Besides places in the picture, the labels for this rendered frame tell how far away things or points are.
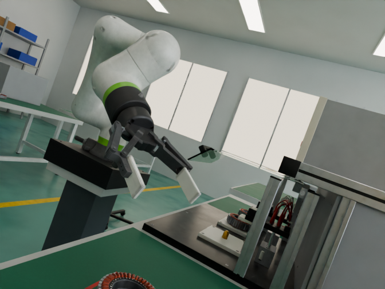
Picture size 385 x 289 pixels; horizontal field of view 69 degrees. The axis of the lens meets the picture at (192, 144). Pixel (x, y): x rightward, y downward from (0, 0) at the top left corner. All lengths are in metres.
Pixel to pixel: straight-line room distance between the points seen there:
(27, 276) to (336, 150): 0.79
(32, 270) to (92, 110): 0.85
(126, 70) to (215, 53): 5.85
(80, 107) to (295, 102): 4.95
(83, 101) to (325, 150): 0.97
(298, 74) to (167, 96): 2.84
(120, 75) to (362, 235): 0.68
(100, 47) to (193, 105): 5.21
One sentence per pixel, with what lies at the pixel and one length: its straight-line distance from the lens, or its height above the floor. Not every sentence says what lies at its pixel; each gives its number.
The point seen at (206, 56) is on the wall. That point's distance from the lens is 6.53.
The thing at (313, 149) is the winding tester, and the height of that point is 1.17.
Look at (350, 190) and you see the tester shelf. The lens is 0.78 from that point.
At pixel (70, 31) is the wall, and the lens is 8.94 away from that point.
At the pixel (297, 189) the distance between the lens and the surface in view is 0.96.
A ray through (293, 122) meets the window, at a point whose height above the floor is 1.99.
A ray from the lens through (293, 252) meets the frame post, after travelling 0.81.
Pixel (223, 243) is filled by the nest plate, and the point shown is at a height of 0.78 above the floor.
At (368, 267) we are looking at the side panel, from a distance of 0.82.
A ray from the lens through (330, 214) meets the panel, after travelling 0.79.
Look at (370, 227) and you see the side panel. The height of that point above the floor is 1.02.
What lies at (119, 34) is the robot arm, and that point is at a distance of 1.11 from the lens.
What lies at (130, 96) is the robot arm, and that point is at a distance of 0.61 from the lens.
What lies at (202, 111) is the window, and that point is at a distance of 6.16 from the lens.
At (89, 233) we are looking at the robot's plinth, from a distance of 1.44.
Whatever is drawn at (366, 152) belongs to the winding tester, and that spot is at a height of 1.20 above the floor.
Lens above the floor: 1.08
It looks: 2 degrees down
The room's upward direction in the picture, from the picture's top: 21 degrees clockwise
